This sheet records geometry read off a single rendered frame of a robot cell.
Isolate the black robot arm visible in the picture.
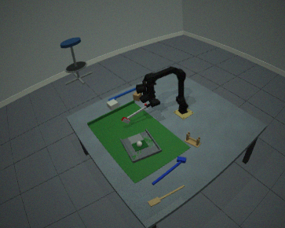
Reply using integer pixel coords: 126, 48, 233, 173
136, 67, 188, 114

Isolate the brown cube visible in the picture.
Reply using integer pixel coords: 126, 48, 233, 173
133, 92, 142, 101

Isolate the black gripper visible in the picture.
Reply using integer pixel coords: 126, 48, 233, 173
143, 90, 160, 107

